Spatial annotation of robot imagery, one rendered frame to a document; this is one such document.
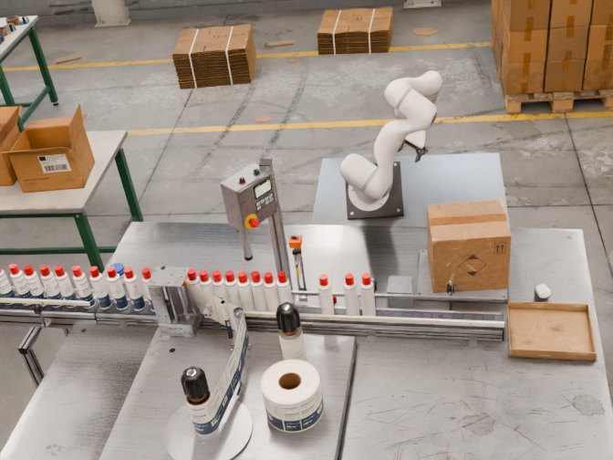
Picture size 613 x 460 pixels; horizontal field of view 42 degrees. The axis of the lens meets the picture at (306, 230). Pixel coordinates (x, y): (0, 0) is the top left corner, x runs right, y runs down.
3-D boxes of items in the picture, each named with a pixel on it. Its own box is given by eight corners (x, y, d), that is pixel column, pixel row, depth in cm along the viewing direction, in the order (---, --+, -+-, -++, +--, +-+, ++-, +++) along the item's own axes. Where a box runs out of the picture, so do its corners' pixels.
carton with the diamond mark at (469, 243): (432, 293, 319) (431, 240, 303) (427, 256, 338) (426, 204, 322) (508, 288, 316) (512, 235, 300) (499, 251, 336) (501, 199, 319)
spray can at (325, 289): (320, 319, 309) (315, 280, 297) (322, 310, 314) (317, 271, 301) (334, 320, 308) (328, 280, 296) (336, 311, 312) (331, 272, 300)
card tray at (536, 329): (509, 356, 291) (510, 349, 288) (507, 308, 311) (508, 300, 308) (595, 360, 285) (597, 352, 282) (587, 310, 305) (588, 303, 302)
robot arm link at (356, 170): (370, 203, 349) (369, 194, 325) (337, 178, 352) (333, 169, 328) (387, 181, 349) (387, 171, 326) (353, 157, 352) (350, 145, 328)
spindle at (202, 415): (192, 439, 268) (174, 381, 251) (199, 418, 275) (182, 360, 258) (216, 441, 266) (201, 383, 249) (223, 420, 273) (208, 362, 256)
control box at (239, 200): (228, 224, 298) (219, 182, 286) (261, 203, 306) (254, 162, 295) (245, 235, 291) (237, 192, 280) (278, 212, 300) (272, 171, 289)
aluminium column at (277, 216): (281, 300, 328) (258, 165, 288) (283, 293, 332) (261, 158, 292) (292, 301, 327) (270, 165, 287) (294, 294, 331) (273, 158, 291)
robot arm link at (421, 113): (357, 175, 341) (387, 197, 339) (345, 185, 332) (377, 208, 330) (412, 82, 312) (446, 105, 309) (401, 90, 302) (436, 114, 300)
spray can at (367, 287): (361, 319, 307) (358, 279, 295) (363, 310, 311) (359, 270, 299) (375, 319, 306) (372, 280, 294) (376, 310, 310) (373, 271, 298)
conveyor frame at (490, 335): (97, 323, 330) (93, 315, 327) (106, 305, 338) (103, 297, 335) (503, 341, 297) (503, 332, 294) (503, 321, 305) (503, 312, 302)
